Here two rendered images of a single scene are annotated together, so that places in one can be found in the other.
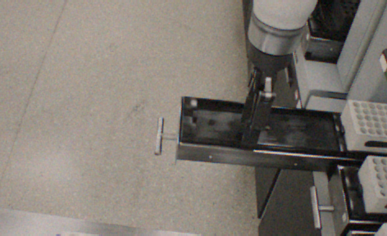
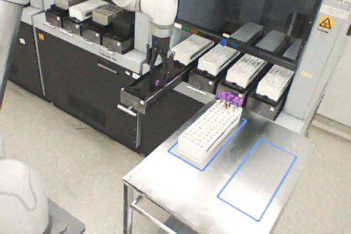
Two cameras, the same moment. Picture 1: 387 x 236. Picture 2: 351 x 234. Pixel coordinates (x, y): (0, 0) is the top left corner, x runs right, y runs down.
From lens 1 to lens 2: 0.91 m
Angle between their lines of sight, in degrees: 43
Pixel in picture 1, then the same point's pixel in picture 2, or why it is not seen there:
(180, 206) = (95, 177)
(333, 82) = (142, 55)
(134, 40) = not seen: outside the picture
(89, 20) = not seen: outside the picture
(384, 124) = (188, 48)
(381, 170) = (206, 60)
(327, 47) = (128, 43)
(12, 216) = (147, 161)
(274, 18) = (169, 20)
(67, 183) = not seen: hidden behind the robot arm
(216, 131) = (147, 90)
